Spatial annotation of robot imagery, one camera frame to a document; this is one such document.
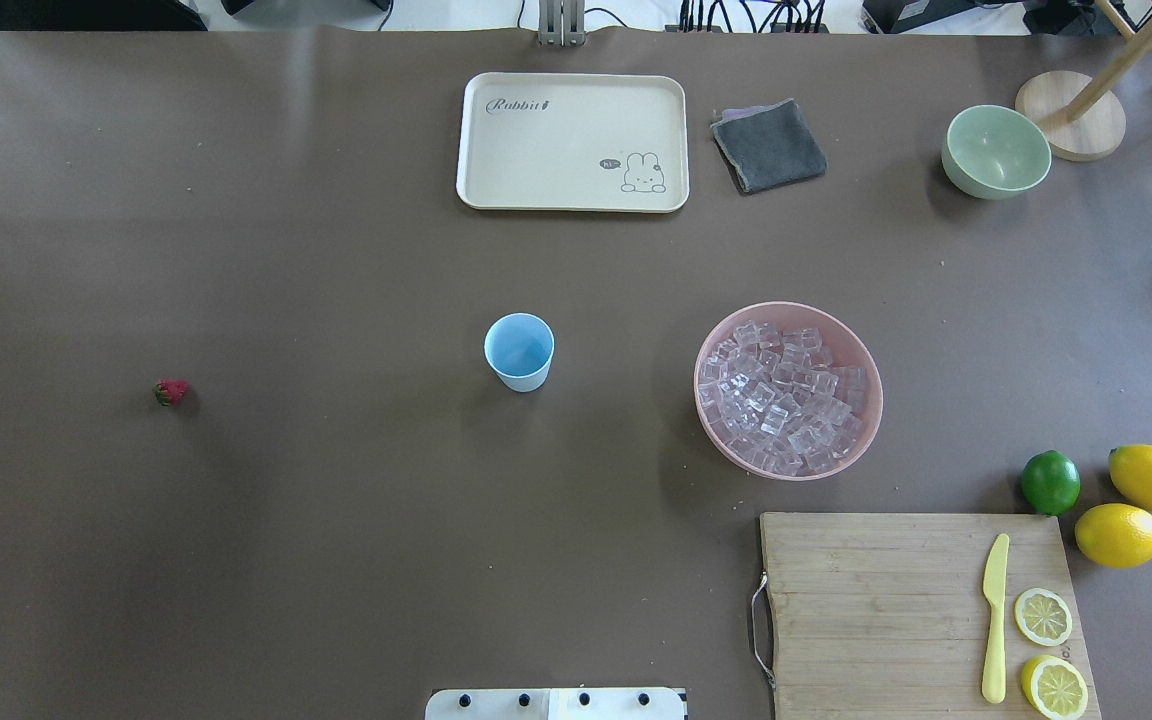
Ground lemon half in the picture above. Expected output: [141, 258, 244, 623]
[1020, 653, 1091, 719]

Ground aluminium frame post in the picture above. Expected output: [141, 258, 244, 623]
[538, 0, 586, 47]

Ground lemon slice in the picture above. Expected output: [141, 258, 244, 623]
[1011, 588, 1074, 647]

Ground yellow plastic knife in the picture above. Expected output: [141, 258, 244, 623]
[980, 533, 1010, 705]

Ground green ceramic bowl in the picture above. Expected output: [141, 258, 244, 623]
[941, 105, 1052, 200]

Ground light blue cup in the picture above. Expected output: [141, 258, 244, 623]
[483, 313, 556, 393]

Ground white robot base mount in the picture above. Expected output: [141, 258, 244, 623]
[424, 685, 689, 719]

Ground red strawberry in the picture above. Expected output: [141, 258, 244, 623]
[154, 378, 191, 407]

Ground wooden cutting board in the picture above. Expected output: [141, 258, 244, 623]
[759, 511, 1078, 719]

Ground pink bowl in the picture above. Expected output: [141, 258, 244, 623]
[694, 301, 884, 482]

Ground grey folded cloth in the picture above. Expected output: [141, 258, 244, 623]
[710, 97, 828, 195]

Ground yellow lemon lower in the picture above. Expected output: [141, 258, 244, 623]
[1074, 503, 1152, 569]

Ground green lime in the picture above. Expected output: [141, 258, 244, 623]
[1020, 448, 1082, 518]

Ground clear ice cubes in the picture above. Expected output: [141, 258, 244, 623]
[698, 320, 869, 476]

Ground cream rabbit serving tray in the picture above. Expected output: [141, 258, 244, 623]
[456, 71, 690, 214]

